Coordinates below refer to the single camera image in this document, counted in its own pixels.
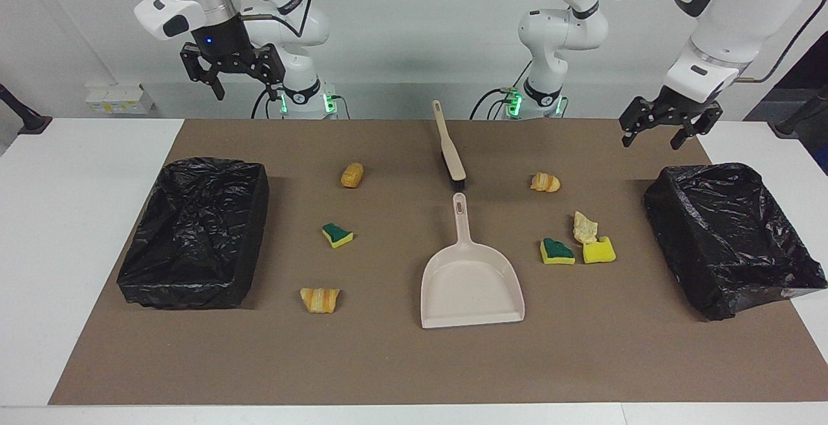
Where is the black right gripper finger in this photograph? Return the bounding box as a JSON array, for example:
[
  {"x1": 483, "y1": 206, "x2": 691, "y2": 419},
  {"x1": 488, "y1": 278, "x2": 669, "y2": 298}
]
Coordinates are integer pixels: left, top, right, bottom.
[
  {"x1": 180, "y1": 43, "x2": 226, "y2": 101},
  {"x1": 249, "y1": 43, "x2": 287, "y2": 89}
]

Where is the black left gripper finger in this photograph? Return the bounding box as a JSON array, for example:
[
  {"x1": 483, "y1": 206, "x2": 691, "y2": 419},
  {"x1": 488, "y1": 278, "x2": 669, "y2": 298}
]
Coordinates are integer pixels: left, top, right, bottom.
[
  {"x1": 620, "y1": 97, "x2": 655, "y2": 148},
  {"x1": 670, "y1": 102, "x2": 724, "y2": 151}
]

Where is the pale flaky bread chunk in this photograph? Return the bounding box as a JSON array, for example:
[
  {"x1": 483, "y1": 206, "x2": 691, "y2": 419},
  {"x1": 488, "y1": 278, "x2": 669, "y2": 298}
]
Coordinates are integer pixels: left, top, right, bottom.
[{"x1": 572, "y1": 211, "x2": 599, "y2": 245}]

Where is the green topped yellow sponge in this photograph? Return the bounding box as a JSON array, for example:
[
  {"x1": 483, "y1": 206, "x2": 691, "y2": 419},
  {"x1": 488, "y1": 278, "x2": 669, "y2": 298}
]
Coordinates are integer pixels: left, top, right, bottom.
[{"x1": 539, "y1": 237, "x2": 576, "y2": 266}]

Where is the green yellow sponge wedge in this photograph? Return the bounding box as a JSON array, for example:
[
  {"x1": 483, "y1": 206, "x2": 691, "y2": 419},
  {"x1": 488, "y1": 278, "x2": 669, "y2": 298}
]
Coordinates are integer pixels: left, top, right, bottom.
[{"x1": 321, "y1": 222, "x2": 355, "y2": 249}]

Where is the beige hand brush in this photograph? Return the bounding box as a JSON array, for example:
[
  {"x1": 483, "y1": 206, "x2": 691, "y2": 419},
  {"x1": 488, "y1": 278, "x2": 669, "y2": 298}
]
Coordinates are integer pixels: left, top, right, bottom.
[{"x1": 432, "y1": 100, "x2": 468, "y2": 191}]

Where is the beige plastic dustpan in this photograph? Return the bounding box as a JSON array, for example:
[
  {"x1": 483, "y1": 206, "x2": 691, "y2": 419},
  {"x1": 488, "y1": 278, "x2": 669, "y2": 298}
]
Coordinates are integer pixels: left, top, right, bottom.
[{"x1": 420, "y1": 192, "x2": 526, "y2": 330}]

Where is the black bag-lined bin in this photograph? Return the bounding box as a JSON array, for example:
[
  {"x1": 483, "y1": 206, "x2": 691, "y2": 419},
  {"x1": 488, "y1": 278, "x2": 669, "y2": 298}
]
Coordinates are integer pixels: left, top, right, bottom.
[
  {"x1": 116, "y1": 157, "x2": 270, "y2": 311},
  {"x1": 643, "y1": 163, "x2": 828, "y2": 321}
]

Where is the white power strip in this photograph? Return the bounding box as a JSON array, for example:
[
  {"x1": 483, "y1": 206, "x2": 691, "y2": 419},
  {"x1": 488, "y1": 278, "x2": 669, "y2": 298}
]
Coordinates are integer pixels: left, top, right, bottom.
[{"x1": 85, "y1": 83, "x2": 155, "y2": 115}]

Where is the black angled stand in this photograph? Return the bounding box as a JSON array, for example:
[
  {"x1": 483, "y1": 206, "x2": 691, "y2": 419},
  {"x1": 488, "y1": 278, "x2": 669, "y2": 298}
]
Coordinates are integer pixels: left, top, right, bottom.
[
  {"x1": 768, "y1": 85, "x2": 828, "y2": 139},
  {"x1": 0, "y1": 82, "x2": 53, "y2": 135}
]

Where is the flat striped pastry piece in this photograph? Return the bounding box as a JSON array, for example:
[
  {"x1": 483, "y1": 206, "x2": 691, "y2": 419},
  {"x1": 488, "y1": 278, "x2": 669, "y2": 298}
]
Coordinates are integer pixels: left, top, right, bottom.
[{"x1": 300, "y1": 287, "x2": 341, "y2": 314}]

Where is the brown table mat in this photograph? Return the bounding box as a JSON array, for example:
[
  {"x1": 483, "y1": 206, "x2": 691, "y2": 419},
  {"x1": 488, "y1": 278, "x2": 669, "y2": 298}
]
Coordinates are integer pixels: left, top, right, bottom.
[{"x1": 49, "y1": 119, "x2": 828, "y2": 406}]

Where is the black right base cable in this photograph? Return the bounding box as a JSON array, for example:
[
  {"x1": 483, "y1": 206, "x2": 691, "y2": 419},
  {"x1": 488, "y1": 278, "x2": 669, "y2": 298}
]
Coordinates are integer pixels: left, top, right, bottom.
[{"x1": 251, "y1": 86, "x2": 285, "y2": 120}]

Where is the black base cable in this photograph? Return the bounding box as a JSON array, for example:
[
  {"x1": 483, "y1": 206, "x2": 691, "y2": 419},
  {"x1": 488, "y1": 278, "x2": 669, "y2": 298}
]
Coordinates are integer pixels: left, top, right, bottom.
[
  {"x1": 251, "y1": 86, "x2": 285, "y2": 120},
  {"x1": 470, "y1": 87, "x2": 518, "y2": 120}
]

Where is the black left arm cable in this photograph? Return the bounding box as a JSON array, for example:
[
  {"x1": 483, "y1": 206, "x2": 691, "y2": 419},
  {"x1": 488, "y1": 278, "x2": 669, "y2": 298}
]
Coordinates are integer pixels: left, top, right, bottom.
[{"x1": 595, "y1": 0, "x2": 828, "y2": 84}]

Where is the black left base cable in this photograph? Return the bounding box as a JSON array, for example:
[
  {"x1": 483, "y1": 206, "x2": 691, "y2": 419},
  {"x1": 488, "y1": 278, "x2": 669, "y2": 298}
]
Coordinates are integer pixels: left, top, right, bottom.
[{"x1": 470, "y1": 87, "x2": 518, "y2": 120}]

